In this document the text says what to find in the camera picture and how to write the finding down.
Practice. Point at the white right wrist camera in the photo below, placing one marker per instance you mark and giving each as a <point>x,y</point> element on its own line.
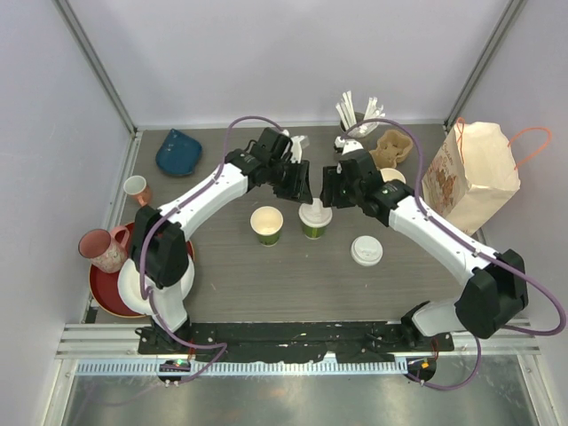
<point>346,145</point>

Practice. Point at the bear print paper bag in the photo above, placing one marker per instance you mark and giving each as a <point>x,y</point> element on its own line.
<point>474,173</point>

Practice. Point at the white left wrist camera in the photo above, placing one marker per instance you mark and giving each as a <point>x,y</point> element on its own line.
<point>294,147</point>

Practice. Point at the green paper cup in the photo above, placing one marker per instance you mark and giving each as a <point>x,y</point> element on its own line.
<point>315,227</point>
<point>266,222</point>

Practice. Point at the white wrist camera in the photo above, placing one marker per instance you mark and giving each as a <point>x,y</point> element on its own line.
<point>346,145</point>
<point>294,147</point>

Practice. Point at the white plastic lid stack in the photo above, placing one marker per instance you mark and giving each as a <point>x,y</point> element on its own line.
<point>366,251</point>

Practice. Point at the brown pulp cup carrier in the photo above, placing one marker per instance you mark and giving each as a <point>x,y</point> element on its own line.
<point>392,148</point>

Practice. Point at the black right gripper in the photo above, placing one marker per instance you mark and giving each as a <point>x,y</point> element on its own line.
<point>329,195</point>

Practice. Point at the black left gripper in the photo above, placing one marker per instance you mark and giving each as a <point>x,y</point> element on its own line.
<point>302,193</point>

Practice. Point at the white slotted cable duct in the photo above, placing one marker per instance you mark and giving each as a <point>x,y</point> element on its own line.
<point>169,367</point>

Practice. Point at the blue ceramic dish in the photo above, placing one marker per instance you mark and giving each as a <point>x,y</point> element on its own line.
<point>178,154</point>

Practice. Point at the small pink cup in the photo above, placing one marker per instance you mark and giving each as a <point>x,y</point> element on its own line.
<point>138,189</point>

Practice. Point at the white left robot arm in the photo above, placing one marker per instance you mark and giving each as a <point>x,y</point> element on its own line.
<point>159,273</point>

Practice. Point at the white plastic cup lid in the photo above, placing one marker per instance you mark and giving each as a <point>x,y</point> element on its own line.
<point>314,209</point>

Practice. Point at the pink floral mug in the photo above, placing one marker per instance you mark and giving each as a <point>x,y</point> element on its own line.
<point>106,250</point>

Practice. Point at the stacked green paper cups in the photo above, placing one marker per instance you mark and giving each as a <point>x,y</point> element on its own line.
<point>392,176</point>

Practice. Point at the grey straw holder cup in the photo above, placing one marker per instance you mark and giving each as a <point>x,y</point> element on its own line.
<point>364,141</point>

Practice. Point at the white paper plate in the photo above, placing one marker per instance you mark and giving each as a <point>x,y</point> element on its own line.
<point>129,289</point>

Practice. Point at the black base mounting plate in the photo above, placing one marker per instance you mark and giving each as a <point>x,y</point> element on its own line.
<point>292,342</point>

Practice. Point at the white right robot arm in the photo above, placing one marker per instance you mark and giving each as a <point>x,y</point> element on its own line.
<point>492,295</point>

